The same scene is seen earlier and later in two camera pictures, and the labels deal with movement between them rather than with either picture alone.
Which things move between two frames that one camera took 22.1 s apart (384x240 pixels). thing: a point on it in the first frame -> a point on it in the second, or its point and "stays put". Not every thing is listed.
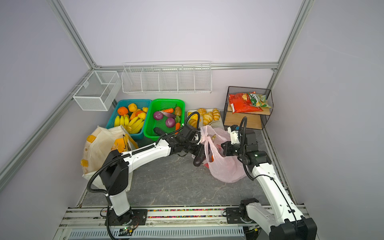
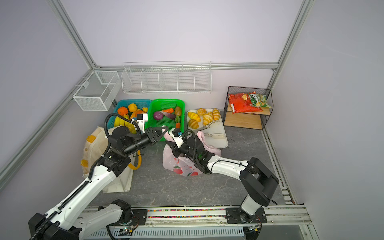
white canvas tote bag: (98, 148) stays put
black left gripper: (200, 151) -> (152, 135)
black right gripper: (227, 146) -> (177, 150)
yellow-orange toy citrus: (132, 107) stays put
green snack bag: (259, 100) stays put
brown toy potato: (178, 111) stays put
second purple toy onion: (158, 115) stays put
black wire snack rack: (255, 104) stays put
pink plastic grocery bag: (223, 168) -> (182, 166)
